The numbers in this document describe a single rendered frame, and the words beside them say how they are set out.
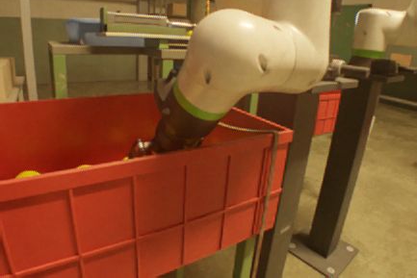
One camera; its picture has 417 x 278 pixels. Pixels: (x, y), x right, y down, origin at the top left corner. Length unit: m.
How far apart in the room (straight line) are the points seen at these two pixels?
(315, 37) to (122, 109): 0.52
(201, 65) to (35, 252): 0.30
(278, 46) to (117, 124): 0.52
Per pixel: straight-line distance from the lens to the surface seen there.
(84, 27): 1.08
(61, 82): 1.03
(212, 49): 0.30
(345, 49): 6.96
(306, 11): 0.41
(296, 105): 0.68
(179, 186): 0.40
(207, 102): 0.35
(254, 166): 0.48
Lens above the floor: 0.99
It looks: 17 degrees down
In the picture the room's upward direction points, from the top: 4 degrees clockwise
